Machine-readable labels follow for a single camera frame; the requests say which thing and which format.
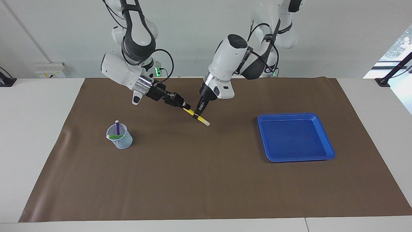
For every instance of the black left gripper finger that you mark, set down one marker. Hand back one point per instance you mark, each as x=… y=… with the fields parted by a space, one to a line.
x=202 y=105
x=186 y=105
x=197 y=114

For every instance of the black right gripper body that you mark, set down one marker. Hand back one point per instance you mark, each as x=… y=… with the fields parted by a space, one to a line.
x=161 y=95

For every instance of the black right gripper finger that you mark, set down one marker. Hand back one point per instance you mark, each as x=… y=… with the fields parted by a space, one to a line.
x=178 y=106

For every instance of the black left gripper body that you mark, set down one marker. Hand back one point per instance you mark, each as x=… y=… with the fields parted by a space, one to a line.
x=206 y=93

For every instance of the yellow pen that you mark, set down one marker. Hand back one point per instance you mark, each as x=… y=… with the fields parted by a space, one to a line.
x=202 y=120

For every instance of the purple pen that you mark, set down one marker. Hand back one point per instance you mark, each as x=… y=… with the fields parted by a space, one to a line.
x=117 y=128

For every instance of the green pen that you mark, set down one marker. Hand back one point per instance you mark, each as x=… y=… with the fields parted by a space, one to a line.
x=116 y=137

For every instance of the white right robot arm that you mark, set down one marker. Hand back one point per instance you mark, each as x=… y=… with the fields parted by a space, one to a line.
x=122 y=71

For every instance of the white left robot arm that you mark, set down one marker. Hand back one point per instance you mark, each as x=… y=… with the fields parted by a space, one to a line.
x=225 y=61

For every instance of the brown table mat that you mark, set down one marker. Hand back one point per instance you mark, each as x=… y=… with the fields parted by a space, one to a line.
x=199 y=167

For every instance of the light blue mesh pen cup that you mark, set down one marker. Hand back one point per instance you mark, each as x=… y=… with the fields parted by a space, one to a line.
x=124 y=143

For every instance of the blue plastic tray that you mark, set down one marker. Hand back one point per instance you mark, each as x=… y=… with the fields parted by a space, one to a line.
x=289 y=138

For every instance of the black clamp stand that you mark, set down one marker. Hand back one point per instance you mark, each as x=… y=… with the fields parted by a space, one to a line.
x=391 y=74

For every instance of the bright window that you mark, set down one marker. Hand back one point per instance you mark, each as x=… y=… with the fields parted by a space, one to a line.
x=402 y=38

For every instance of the white wall socket box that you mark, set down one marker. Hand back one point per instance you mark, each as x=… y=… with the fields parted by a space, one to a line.
x=48 y=71

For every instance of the black desk mount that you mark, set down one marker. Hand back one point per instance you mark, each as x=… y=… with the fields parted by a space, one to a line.
x=6 y=80

